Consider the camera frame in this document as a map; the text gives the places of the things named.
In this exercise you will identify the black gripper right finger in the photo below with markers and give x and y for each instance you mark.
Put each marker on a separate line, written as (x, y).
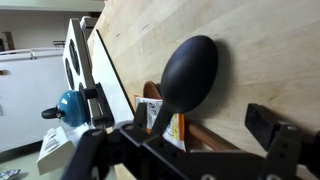
(283, 150)

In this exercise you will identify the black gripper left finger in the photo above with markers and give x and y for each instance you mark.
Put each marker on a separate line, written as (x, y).
(96, 106)

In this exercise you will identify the black plastic ladle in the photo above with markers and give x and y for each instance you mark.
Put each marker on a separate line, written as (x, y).
(190, 76)

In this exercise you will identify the teal kettle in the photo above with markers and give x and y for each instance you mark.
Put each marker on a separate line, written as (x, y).
(71, 108)

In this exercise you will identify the white stove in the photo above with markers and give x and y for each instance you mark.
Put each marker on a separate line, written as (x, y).
(110, 83)

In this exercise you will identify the white appliance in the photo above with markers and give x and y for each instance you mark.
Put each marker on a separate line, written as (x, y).
(26, 100)

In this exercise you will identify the orange white paper packet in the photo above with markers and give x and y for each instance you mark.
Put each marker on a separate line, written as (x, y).
(175, 130)

